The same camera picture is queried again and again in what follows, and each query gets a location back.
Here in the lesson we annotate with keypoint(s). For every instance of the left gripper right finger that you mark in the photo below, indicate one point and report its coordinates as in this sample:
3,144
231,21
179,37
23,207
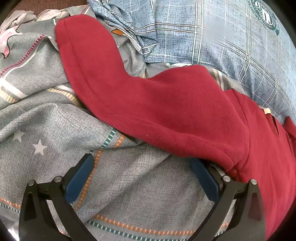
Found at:
237,213

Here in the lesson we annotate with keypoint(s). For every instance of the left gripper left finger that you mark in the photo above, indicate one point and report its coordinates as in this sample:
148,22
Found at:
36,221

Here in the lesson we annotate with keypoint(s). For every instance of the red fleece garment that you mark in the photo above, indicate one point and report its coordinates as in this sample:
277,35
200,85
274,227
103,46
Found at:
184,112

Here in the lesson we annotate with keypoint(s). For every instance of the grey patterned bed sheet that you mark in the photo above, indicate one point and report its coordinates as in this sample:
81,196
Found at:
135,192

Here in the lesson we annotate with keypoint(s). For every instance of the blue plaid pillow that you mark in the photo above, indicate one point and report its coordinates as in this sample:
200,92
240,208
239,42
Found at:
245,40

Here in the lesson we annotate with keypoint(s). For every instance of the white crumpled cloth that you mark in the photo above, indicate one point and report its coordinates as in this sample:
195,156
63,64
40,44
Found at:
20,17

